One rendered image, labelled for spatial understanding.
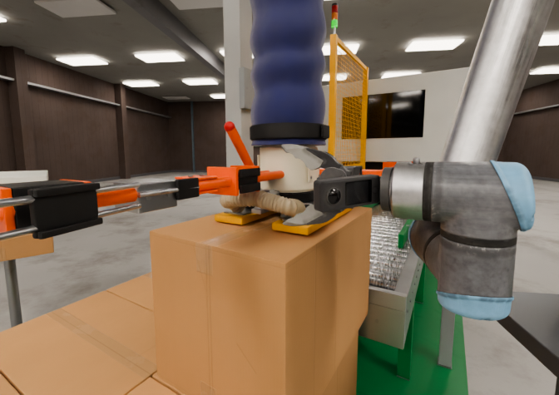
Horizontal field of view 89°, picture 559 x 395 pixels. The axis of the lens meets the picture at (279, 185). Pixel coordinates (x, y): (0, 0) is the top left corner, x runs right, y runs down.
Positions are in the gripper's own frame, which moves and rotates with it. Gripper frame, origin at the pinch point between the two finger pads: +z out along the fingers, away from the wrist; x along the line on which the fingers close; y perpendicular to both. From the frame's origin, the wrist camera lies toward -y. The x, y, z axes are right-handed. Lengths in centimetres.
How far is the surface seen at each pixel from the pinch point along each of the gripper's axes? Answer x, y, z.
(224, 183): 0.4, -3.8, 10.5
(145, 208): -1.6, -21.0, 10.5
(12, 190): 2.7, -35.5, 10.7
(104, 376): -52, -11, 49
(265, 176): 0.5, 11.0, 10.5
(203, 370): -43.2, -4.0, 18.9
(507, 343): -109, 159, -62
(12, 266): -54, 8, 180
